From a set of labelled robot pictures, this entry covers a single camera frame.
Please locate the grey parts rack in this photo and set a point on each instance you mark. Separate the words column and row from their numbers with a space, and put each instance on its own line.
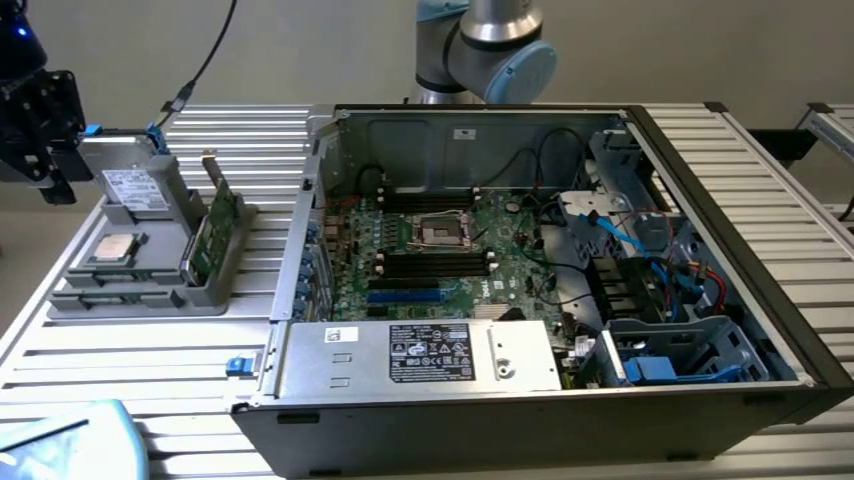
column 170, row 300

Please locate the blue case latch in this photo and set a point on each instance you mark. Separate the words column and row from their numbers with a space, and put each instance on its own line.
column 242, row 364

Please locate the green RAM stick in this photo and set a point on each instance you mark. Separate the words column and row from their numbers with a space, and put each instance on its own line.
column 110, row 300

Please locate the CPU socket with metal frame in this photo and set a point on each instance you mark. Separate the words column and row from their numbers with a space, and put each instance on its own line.
column 438, row 231

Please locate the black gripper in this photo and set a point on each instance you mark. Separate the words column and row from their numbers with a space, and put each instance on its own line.
column 41, row 116

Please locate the silver CPU chip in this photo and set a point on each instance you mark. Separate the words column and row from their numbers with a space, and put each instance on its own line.
column 119, row 246

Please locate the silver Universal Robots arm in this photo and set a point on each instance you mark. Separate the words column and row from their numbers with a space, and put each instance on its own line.
column 495, row 31

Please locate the open black PC case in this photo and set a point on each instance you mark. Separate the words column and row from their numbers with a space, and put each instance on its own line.
column 507, row 440

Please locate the black RAM slot bank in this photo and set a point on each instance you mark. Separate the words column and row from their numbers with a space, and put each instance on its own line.
column 427, row 200
column 436, row 265

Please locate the silver power supply unit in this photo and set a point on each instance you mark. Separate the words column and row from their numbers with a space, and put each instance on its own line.
column 374, row 357

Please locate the small silver chipset heatsink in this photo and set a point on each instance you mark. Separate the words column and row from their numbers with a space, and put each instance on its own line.
column 494, row 312

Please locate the disk bay with blue latch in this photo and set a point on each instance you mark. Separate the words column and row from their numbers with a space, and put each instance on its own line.
column 701, row 350

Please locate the grey metal disk bay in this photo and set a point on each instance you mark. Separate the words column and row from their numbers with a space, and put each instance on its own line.
column 617, row 165

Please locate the silver hard disk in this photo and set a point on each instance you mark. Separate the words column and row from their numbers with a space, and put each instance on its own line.
column 130, row 170

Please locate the green motherboard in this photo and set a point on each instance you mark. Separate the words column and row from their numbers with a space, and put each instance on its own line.
column 507, row 250

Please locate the blue expansion slot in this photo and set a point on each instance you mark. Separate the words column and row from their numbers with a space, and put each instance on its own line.
column 407, row 296

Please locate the light blue blurred object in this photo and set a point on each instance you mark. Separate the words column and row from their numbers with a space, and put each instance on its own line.
column 63, row 442

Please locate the black expansion slot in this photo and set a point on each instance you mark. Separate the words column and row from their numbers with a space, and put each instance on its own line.
column 403, row 283

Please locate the green graphics card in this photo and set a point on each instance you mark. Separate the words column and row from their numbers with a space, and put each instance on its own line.
column 215, row 232

